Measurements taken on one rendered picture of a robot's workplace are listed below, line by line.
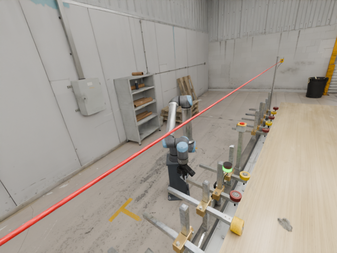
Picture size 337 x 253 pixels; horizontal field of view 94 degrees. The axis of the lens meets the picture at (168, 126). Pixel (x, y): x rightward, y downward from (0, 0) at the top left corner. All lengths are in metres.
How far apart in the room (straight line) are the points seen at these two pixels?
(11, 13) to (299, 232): 3.56
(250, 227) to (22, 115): 2.94
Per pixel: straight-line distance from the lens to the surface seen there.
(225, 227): 1.49
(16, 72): 3.01
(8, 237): 0.32
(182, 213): 0.88
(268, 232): 1.19
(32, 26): 3.19
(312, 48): 8.83
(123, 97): 3.64
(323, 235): 1.31
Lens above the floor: 1.83
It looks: 23 degrees down
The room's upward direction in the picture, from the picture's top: 6 degrees counter-clockwise
